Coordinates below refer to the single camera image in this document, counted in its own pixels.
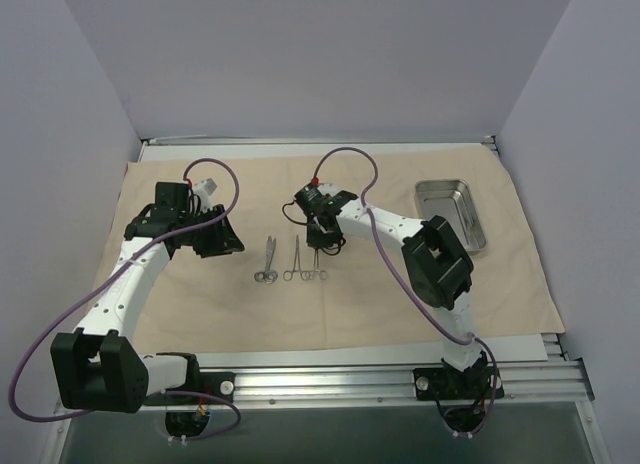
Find steel clamp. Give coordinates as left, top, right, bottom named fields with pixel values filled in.
left=307, top=249, right=328, bottom=281

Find steel surgical forceps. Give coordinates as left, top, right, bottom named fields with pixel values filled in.
left=283, top=236, right=311, bottom=282

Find beige cloth wrap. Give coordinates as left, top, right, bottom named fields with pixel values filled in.
left=98, top=145, right=565, bottom=353

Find steel instrument tray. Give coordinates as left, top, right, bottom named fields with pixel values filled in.
left=415, top=179, right=487, bottom=254

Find steel surgical scissors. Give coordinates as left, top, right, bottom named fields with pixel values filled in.
left=254, top=244, right=278, bottom=284

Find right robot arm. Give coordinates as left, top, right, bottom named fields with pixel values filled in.
left=294, top=182, right=482, bottom=397

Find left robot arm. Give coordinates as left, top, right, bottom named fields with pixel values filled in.
left=50, top=179, right=245, bottom=413

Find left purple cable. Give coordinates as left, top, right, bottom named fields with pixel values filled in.
left=9, top=157, right=242, bottom=441

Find purple cable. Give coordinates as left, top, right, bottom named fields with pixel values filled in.
left=9, top=157, right=242, bottom=441
left=314, top=147, right=500, bottom=435

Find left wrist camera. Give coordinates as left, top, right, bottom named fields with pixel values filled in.
left=192, top=178, right=217, bottom=199

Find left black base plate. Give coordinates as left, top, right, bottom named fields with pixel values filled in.
left=188, top=371, right=236, bottom=402

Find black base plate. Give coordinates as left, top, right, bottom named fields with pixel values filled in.
left=412, top=366, right=494, bottom=402
left=188, top=371, right=236, bottom=402

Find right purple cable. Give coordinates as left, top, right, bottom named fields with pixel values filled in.
left=314, top=147, right=500, bottom=435

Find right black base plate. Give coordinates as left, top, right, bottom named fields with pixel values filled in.
left=412, top=366, right=494, bottom=402

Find aluminium front rail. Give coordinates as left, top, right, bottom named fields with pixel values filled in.
left=66, top=360, right=594, bottom=413

